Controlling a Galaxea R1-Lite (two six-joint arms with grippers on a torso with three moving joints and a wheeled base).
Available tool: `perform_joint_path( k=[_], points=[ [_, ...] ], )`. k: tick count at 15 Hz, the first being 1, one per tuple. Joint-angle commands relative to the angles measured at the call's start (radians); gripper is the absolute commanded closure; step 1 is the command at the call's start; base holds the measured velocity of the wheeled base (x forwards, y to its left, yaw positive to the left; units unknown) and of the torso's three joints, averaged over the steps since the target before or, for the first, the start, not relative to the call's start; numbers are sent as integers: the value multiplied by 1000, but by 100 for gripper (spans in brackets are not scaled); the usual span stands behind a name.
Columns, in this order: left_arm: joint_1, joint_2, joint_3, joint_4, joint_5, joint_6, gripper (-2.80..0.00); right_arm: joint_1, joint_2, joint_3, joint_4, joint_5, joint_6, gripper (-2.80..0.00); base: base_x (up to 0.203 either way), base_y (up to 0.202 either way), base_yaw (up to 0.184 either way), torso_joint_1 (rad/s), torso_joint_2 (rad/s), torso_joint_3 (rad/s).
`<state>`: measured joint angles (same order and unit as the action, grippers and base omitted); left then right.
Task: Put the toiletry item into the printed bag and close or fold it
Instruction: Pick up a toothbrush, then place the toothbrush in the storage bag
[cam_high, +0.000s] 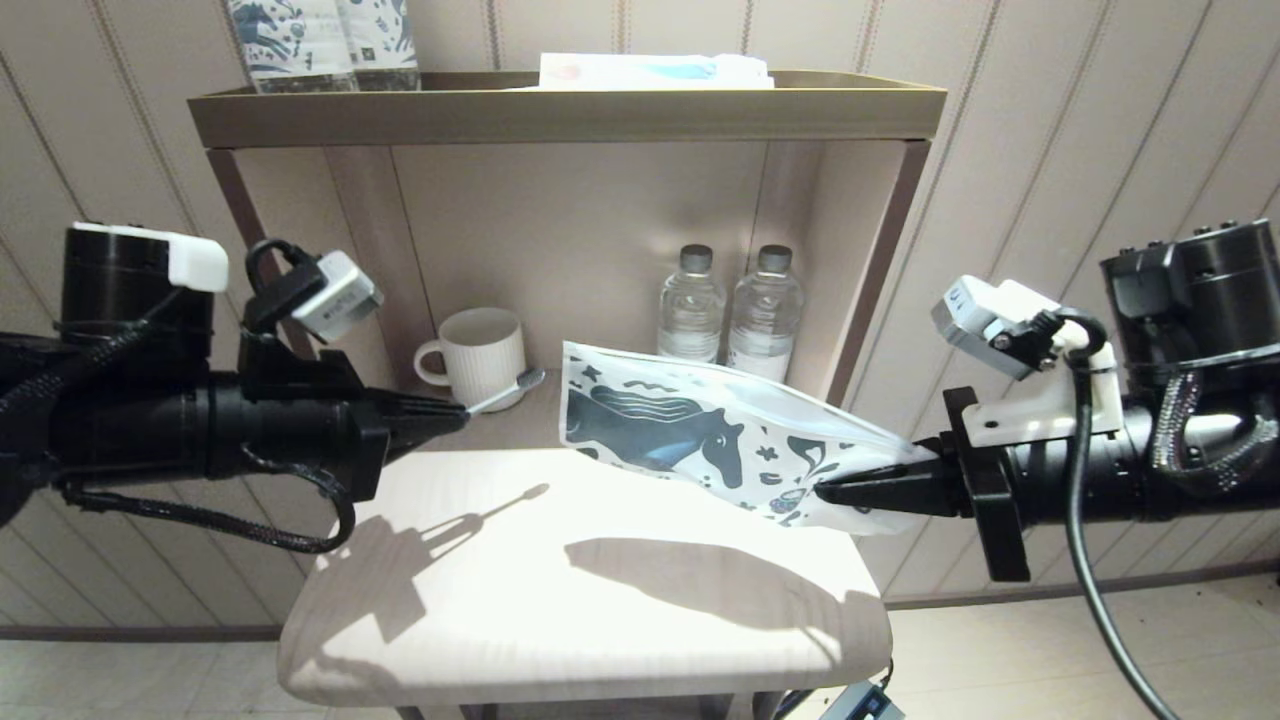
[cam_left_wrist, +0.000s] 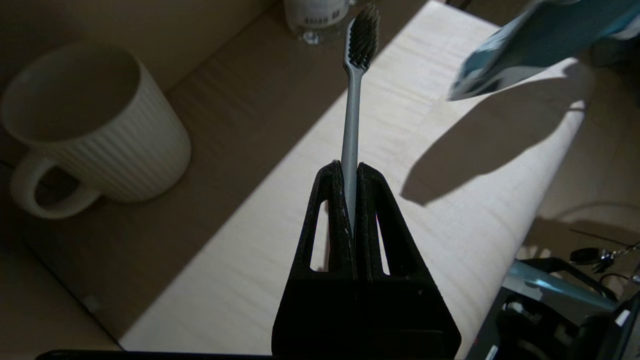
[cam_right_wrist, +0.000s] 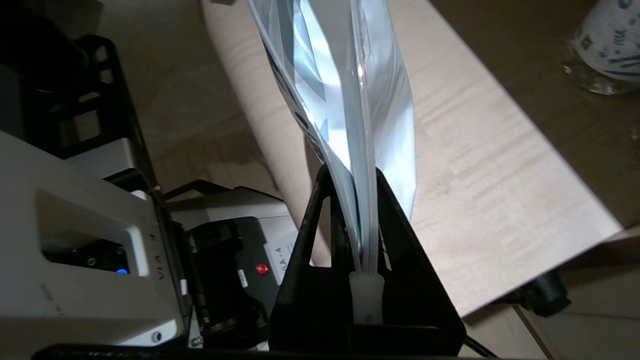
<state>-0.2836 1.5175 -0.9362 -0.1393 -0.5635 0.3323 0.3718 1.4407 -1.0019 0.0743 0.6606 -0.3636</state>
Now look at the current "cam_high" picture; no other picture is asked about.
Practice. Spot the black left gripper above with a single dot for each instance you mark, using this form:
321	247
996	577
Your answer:
320	400

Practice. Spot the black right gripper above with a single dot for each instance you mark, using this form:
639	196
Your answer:
990	480

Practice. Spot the grey toothbrush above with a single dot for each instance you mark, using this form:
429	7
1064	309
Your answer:
500	393

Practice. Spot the white zip pouch blue horse print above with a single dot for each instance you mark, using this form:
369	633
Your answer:
700	430

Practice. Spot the grey robot base chassis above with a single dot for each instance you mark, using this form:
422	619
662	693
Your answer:
865	703

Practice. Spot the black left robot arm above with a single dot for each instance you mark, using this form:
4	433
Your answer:
120	430

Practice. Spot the white ribbed mug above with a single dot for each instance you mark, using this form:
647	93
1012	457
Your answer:
485	362

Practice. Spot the clear water bottle plain label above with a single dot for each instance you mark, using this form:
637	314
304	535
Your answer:
765	320

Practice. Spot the beige wooden shelf unit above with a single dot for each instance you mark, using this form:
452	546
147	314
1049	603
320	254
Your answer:
560	250

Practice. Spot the clear water bottle dotted label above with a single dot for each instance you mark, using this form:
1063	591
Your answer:
690	310

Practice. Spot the brown shelf tray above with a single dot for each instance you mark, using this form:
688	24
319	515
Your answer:
560	118

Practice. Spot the small blue printed white pouch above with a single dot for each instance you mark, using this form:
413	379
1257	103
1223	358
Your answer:
385	40

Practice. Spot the large blue printed white pouch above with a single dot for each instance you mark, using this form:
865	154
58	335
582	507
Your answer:
290	45

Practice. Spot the flat white blue packet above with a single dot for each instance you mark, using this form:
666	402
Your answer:
640	72

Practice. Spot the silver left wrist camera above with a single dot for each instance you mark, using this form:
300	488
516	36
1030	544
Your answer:
340	295

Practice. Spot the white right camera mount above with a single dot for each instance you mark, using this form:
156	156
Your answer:
1050	410

